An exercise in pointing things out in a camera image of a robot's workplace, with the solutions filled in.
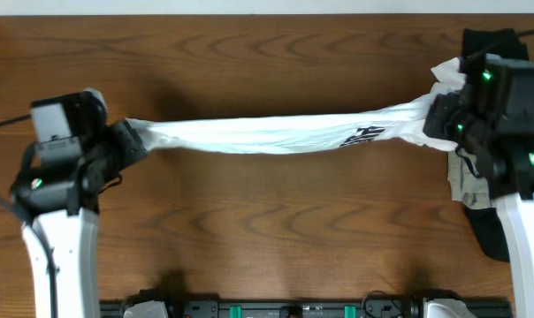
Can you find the grey garment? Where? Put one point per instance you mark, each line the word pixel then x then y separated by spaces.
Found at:
pixel 471 191

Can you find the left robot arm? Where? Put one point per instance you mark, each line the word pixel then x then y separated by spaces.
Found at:
pixel 56 195

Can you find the white t-shirt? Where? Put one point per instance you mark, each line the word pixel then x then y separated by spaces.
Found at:
pixel 293 134

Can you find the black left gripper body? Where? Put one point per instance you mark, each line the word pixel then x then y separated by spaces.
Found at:
pixel 118 144

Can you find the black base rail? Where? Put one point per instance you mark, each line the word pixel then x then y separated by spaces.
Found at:
pixel 435 303

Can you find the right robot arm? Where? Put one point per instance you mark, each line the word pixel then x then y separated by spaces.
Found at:
pixel 492 118

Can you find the black garment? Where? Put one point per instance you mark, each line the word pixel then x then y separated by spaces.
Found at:
pixel 509 45

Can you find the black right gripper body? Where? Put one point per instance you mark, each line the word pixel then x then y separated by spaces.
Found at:
pixel 440 117

